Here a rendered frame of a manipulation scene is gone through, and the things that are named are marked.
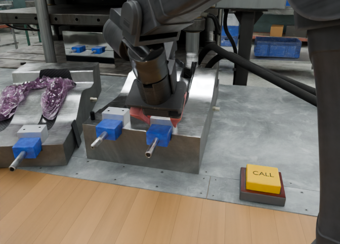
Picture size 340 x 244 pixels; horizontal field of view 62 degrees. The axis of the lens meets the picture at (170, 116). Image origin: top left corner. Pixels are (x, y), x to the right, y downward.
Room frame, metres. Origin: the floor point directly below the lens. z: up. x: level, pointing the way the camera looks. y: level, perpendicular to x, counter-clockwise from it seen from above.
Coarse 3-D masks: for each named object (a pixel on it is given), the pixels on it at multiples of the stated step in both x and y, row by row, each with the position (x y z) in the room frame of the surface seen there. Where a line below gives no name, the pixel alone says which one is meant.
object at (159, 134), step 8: (152, 120) 0.52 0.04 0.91; (160, 120) 0.52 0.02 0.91; (168, 120) 0.52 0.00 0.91; (152, 128) 0.50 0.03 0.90; (160, 128) 0.50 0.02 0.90; (168, 128) 0.50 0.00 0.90; (152, 136) 0.48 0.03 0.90; (160, 136) 0.48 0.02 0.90; (168, 136) 0.49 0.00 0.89; (152, 144) 0.45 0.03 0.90; (160, 144) 0.48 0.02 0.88; (152, 152) 0.43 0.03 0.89
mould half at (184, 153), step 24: (216, 72) 0.80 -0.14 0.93; (120, 96) 0.74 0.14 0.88; (192, 96) 0.72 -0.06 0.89; (216, 96) 0.88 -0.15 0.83; (96, 120) 0.57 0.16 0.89; (192, 120) 0.57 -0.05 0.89; (120, 144) 0.53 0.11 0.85; (144, 144) 0.52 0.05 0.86; (168, 144) 0.51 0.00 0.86; (192, 144) 0.50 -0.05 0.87; (168, 168) 0.51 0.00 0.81; (192, 168) 0.49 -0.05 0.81
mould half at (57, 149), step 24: (24, 72) 0.89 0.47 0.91; (72, 72) 0.90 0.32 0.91; (96, 72) 0.96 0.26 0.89; (72, 96) 0.71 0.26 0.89; (96, 96) 0.91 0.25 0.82; (24, 120) 0.63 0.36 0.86; (72, 120) 0.64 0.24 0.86; (0, 144) 0.52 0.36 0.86; (48, 144) 0.52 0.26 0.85; (72, 144) 0.59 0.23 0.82
